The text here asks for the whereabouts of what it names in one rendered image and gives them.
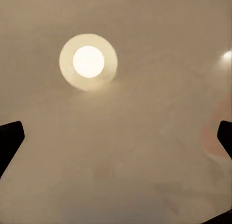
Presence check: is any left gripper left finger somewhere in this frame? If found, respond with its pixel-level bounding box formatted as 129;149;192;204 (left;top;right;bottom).
0;121;25;178

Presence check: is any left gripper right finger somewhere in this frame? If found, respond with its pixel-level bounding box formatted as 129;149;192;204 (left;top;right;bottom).
217;120;232;159

